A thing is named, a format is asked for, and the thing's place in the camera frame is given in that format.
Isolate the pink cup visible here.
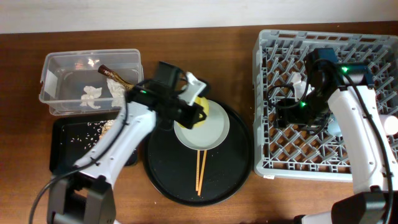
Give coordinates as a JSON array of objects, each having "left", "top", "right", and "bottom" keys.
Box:
[{"left": 379, "top": 114, "right": 398, "bottom": 136}]

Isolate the gold snack wrapper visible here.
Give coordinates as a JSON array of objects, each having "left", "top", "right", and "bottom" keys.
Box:
[{"left": 98, "top": 65, "right": 134, "bottom": 90}]

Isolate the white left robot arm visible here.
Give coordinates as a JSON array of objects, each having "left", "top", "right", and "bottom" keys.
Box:
[{"left": 45, "top": 86, "right": 206, "bottom": 223}]

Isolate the yellow bowl with food scraps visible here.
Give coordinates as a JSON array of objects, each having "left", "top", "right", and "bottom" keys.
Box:
[{"left": 175, "top": 97, "right": 209, "bottom": 129}]

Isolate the grey plate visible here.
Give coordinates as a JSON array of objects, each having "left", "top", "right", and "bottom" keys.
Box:
[{"left": 174, "top": 99, "right": 230, "bottom": 151}]

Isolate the black rectangular tray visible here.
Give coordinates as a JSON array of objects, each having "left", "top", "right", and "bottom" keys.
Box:
[{"left": 49, "top": 111, "right": 139, "bottom": 174}]

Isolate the pile of food scraps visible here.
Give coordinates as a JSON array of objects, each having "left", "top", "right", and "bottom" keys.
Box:
[{"left": 67, "top": 119, "right": 115, "bottom": 150}]

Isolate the blue cup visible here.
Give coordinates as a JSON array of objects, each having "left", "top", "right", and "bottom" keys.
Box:
[{"left": 327, "top": 118, "right": 342, "bottom": 137}]

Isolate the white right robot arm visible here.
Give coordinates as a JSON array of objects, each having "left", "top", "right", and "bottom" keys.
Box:
[{"left": 273, "top": 48, "right": 397, "bottom": 223}]

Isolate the wooden chopstick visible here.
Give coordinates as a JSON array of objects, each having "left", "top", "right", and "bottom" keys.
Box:
[
  {"left": 198, "top": 151, "right": 208, "bottom": 196},
  {"left": 195, "top": 151, "right": 200, "bottom": 192}
]

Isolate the round black serving tray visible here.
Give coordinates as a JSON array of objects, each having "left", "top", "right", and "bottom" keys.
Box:
[{"left": 142, "top": 103, "right": 254, "bottom": 207}]

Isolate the white tissue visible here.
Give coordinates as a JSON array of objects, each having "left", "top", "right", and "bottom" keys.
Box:
[
  {"left": 80, "top": 86, "right": 102, "bottom": 110},
  {"left": 106, "top": 78, "right": 126, "bottom": 98}
]

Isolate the grey dishwasher rack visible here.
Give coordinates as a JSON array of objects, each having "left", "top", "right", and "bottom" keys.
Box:
[{"left": 252, "top": 29, "right": 397, "bottom": 182}]

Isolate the clear plastic waste bin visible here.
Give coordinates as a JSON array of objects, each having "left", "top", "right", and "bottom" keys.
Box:
[{"left": 39, "top": 49, "right": 144, "bottom": 116}]

